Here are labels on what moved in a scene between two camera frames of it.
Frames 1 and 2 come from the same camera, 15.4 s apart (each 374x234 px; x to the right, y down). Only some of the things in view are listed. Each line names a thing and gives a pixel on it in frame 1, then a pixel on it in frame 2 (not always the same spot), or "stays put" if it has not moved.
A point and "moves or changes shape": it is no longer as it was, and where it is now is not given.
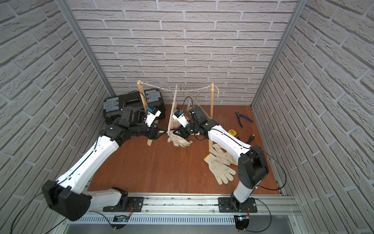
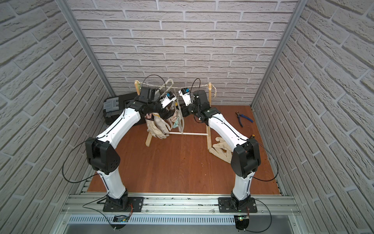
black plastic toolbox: x=112 y=105 stays put
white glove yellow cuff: x=177 y=140 moves or changes shape
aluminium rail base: x=194 y=214 stays put
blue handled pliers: x=239 y=116 stays put
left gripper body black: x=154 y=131 → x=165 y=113
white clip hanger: x=171 y=113 → x=163 y=85
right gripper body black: x=190 y=128 → x=191 y=109
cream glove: x=222 y=173 moves or changes shape
